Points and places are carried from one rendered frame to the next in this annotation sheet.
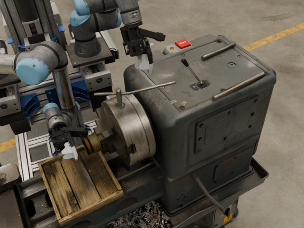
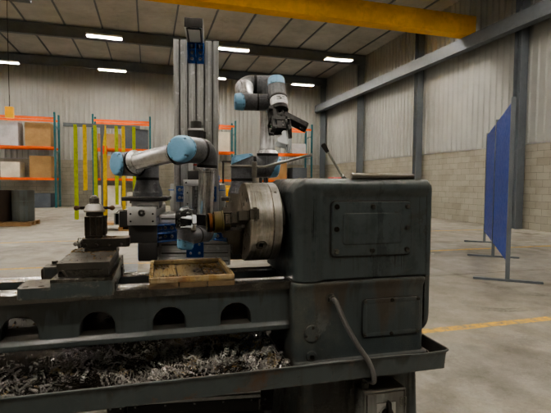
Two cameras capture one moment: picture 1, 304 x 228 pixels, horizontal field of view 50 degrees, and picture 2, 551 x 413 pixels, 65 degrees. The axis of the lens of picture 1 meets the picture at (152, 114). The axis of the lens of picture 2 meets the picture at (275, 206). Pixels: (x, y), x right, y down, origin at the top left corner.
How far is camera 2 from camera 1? 118 cm
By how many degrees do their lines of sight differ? 42
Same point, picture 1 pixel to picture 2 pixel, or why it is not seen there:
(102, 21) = (261, 162)
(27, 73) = (176, 146)
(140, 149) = (263, 218)
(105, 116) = (236, 201)
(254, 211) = not seen: outside the picture
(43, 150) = not seen: hidden behind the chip
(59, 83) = (202, 187)
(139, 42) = (281, 118)
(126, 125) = (254, 190)
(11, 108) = (147, 218)
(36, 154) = not seen: hidden behind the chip
